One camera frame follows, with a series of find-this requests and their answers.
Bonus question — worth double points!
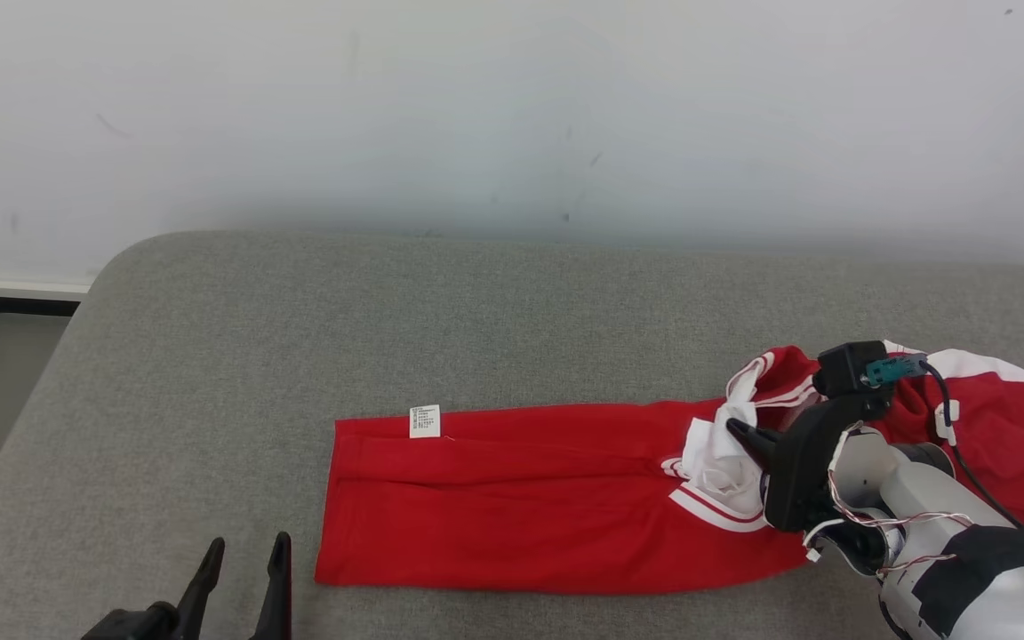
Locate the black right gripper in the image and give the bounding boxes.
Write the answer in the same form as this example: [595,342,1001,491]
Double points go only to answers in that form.
[725,390,896,533]

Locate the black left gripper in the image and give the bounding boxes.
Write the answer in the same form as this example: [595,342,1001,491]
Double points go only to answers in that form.
[80,531,293,640]

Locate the red white jersey shirt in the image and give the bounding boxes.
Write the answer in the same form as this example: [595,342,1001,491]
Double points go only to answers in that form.
[314,347,833,596]

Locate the red shorts white trim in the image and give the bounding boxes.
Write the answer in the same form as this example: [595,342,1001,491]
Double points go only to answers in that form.
[872,340,1024,545]

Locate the black cable with teal plug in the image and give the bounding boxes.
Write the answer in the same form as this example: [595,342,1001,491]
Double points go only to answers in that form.
[866,353,1024,584]

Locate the thin red white wires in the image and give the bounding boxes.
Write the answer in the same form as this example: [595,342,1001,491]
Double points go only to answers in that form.
[801,425,977,572]

